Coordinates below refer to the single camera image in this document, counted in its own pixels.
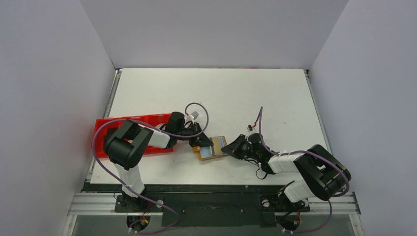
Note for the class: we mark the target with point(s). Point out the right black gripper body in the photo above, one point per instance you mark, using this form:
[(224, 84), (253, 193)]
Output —
[(239, 147)]

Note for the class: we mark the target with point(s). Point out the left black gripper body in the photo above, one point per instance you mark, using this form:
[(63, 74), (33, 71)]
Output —
[(183, 131)]

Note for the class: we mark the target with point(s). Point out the yellow leather card holder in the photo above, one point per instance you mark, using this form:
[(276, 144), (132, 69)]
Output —
[(211, 152)]

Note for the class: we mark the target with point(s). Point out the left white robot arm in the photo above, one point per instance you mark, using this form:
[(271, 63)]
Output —
[(126, 146)]

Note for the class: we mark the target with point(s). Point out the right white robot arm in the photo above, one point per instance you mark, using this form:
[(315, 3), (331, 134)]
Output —
[(323, 176)]

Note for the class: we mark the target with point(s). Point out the red plastic tray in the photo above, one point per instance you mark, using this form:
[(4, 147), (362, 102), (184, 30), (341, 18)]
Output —
[(106, 127)]

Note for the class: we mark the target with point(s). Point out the aluminium rail frame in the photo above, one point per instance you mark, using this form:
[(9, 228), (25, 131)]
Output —
[(105, 203)]

